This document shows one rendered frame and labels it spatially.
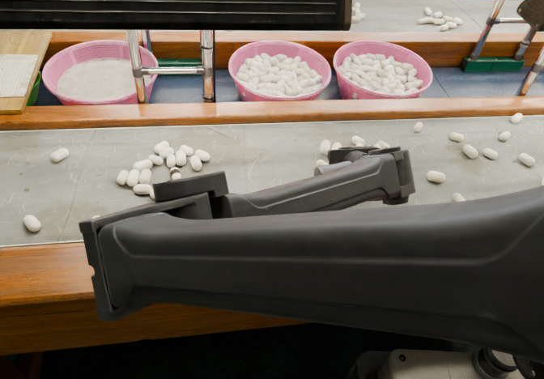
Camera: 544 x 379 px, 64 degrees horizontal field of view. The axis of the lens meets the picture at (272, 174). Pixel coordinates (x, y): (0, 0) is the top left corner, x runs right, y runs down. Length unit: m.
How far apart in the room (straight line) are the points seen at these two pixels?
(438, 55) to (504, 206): 1.32
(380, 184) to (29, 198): 0.64
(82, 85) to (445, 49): 1.04
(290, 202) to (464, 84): 1.06
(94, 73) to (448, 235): 1.11
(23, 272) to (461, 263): 0.71
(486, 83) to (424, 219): 1.34
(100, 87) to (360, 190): 0.77
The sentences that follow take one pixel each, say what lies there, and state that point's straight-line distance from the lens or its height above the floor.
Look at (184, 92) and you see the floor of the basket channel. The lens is 1.22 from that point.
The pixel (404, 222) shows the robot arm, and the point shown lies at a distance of 0.18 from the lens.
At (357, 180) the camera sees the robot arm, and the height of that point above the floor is 0.99.
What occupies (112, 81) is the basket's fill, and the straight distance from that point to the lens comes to 1.18.
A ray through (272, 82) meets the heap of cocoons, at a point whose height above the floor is 0.72.
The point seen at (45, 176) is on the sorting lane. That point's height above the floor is 0.74.
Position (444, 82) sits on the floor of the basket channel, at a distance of 1.45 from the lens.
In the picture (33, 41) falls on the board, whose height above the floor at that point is 0.78.
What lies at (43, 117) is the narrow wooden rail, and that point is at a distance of 1.06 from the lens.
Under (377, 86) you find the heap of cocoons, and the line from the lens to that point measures 1.21.
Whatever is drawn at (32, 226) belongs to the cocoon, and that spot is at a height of 0.76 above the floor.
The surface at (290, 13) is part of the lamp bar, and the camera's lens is 0.74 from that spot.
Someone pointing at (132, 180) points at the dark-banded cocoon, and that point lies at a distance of 0.88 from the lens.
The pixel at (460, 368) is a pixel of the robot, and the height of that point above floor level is 0.47.
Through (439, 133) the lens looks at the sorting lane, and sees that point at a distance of 1.13.
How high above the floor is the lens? 1.39
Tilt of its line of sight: 46 degrees down
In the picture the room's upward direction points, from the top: 7 degrees clockwise
